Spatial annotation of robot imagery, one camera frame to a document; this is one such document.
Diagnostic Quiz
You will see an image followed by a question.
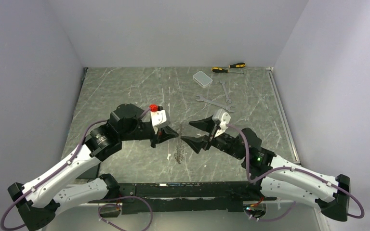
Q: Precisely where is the small silver open-end wrench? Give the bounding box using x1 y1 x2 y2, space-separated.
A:
219 80 232 104

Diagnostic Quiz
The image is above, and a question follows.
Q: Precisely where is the large silver open-end wrench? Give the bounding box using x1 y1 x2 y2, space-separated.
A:
196 95 235 113

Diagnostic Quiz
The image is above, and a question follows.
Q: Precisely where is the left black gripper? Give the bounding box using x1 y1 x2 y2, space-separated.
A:
120 121 178 148

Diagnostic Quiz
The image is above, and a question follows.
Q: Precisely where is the far yellow-black screwdriver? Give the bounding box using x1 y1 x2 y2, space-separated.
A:
225 63 246 68

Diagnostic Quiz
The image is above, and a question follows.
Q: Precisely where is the yellow-black screwdriver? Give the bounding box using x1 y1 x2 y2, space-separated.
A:
211 67 243 74
225 63 246 68

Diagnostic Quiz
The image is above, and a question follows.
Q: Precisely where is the near yellow-black screwdriver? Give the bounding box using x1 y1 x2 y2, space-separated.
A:
211 67 243 74

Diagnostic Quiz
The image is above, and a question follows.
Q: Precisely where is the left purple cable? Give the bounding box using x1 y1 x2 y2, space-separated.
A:
0 106 152 231

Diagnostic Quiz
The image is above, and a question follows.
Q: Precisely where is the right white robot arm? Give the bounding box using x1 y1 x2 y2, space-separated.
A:
181 117 350 222

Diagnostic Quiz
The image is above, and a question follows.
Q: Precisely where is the white rectangular network switch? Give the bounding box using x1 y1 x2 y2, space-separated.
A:
193 71 213 88

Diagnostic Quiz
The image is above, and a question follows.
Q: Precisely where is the silver toothed key organizer ring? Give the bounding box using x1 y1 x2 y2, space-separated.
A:
167 123 186 165

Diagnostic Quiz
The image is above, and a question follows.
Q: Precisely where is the purple cable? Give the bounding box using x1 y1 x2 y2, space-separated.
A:
226 123 365 219
0 106 152 231

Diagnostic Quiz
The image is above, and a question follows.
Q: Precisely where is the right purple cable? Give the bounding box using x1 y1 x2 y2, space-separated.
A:
226 123 365 219

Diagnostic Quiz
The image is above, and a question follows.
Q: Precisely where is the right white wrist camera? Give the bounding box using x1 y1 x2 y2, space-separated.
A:
212 109 231 138

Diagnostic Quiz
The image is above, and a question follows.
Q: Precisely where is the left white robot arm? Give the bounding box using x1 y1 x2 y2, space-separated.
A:
8 103 178 231

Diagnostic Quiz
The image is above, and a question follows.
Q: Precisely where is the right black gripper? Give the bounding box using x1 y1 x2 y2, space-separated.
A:
181 115 245 160

